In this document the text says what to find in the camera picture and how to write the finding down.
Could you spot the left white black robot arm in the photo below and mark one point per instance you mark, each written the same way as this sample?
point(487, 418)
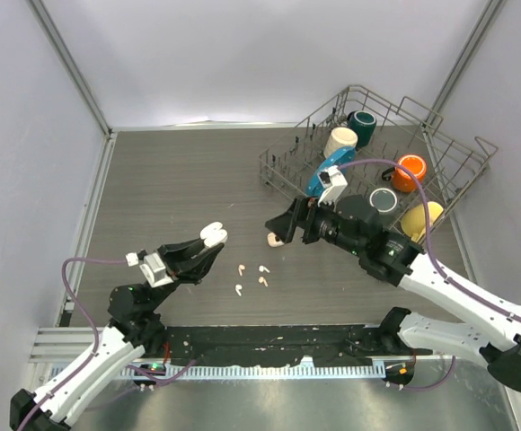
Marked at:
point(134, 329)

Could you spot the cream mug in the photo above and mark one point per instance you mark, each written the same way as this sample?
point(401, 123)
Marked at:
point(338, 138)

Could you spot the grey wire dish rack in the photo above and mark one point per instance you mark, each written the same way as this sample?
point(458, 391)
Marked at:
point(406, 127)

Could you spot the white slotted cable duct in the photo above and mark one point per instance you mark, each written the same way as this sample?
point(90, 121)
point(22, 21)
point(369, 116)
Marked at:
point(306, 370)

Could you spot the grey green mug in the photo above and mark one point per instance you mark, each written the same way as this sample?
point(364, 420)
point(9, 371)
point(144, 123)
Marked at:
point(384, 200)

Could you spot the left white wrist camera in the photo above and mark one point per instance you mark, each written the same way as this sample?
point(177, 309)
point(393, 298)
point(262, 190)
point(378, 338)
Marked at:
point(152, 267)

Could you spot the blue polka dot plate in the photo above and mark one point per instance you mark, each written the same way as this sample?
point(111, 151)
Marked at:
point(341, 156)

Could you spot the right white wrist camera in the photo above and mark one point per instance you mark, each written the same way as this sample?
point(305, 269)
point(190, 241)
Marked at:
point(333, 182)

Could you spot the aluminium frame rail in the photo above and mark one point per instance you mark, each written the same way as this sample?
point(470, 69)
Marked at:
point(60, 344)

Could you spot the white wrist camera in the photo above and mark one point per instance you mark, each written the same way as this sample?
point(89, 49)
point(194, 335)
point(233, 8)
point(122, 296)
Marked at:
point(152, 267)
point(333, 182)

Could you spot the pink earbud charging case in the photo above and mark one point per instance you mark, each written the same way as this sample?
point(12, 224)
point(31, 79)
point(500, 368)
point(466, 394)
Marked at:
point(274, 241)

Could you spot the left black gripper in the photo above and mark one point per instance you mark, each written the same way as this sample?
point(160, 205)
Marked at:
point(196, 268)

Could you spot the dark teal mug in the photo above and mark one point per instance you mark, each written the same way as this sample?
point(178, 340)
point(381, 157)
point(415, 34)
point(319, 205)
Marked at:
point(363, 124)

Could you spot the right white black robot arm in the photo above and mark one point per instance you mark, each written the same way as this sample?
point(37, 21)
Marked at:
point(488, 332)

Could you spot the black mounting base plate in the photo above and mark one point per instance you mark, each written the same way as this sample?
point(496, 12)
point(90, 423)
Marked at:
point(279, 346)

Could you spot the orange mug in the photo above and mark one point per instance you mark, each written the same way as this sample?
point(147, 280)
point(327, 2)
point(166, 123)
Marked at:
point(410, 167)

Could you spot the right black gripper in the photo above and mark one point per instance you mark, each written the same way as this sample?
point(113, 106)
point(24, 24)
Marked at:
point(302, 213)

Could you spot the white earbud charging case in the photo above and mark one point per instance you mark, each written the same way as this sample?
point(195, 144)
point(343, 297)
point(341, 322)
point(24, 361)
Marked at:
point(213, 234)

